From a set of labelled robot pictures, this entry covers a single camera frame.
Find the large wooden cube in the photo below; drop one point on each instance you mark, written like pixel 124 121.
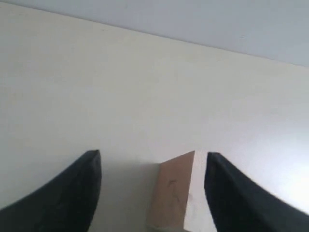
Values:
pixel 179 202

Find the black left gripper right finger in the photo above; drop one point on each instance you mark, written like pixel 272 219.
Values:
pixel 237 204

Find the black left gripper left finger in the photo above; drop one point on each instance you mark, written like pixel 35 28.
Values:
pixel 67 203

